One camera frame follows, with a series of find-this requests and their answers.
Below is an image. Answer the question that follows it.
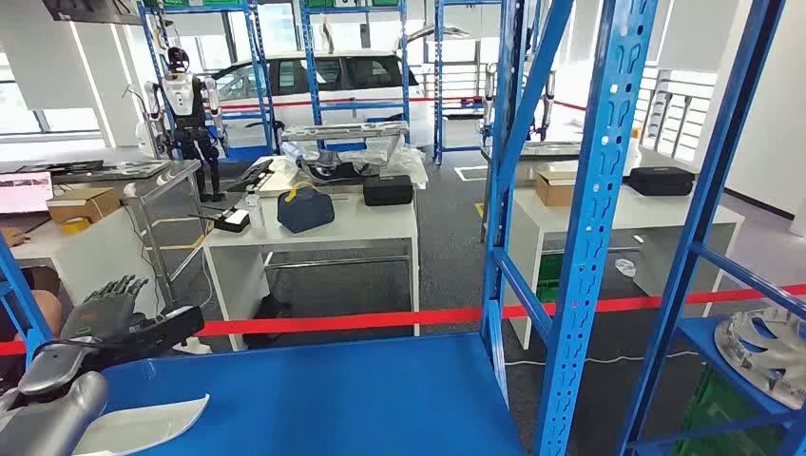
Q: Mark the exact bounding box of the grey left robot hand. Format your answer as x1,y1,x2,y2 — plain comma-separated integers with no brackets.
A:
59,275,152,355

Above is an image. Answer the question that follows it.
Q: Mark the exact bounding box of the white plastic panel part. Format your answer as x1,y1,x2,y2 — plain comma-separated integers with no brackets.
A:
72,394,210,456

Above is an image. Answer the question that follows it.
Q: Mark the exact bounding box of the blue metal shelf rack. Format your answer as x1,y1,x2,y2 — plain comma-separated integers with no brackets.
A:
298,0,412,152
137,0,281,159
434,0,505,166
617,0,806,456
0,0,660,456

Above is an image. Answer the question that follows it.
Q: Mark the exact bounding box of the plastic wrapped car part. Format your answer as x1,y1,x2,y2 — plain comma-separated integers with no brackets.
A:
283,141,430,190

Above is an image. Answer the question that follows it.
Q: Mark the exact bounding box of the silver car body part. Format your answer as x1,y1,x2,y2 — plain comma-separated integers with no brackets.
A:
519,141,584,158
279,121,411,143

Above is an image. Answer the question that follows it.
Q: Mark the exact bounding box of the silver wheel cover part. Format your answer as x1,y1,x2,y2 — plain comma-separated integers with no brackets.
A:
714,306,806,410

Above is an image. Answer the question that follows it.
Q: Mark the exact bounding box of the white desk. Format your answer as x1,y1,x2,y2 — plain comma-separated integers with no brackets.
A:
9,204,162,319

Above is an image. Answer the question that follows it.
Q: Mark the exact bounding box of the white power strip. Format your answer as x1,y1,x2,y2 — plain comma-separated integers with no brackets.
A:
171,336,214,356

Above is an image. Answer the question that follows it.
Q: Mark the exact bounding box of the cardboard box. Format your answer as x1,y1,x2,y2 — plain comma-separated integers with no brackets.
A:
535,161,579,208
47,186,122,226

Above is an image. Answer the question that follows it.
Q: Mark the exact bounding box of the monitor with pale screen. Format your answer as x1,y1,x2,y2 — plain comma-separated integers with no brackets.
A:
0,171,55,216

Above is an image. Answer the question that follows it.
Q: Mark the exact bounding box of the dark car trim panel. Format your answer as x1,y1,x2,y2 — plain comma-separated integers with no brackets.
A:
53,161,172,183

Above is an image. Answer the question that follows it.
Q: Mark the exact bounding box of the black device with white label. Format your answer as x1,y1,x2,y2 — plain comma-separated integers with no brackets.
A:
212,208,252,234

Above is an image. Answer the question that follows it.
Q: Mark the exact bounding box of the clear plastic bottle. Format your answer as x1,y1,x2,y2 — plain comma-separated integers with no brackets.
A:
245,193,267,231

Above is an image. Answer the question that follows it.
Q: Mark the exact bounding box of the black slotted tray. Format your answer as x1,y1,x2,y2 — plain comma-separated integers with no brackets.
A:
226,158,277,194

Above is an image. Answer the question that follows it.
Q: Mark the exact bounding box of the black and white humanoid robot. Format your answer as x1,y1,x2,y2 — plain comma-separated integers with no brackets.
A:
143,47,228,202
481,63,559,143

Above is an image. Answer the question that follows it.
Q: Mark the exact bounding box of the red barrier tape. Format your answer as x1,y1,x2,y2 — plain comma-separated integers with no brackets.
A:
0,284,806,358

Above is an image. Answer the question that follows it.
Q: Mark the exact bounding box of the white table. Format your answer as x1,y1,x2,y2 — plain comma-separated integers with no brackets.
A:
503,182,745,351
202,188,421,352

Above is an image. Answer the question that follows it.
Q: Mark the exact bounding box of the white car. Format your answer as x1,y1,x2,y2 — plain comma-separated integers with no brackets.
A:
210,26,435,149

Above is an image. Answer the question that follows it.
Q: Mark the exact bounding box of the black hard case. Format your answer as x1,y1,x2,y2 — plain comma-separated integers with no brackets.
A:
627,166,696,198
363,175,415,208

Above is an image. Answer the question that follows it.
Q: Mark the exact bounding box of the white metal railing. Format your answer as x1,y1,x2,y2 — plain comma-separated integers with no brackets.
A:
632,66,720,165

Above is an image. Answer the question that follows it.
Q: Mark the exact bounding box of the steel frame table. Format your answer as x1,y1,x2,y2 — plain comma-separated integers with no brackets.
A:
481,142,584,243
53,159,206,303

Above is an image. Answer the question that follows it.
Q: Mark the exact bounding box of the navy bag with yellow handle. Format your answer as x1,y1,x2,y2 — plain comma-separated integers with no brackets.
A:
277,182,336,236

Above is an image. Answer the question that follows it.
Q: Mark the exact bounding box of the white floor cable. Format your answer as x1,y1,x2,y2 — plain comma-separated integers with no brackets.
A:
503,351,684,369

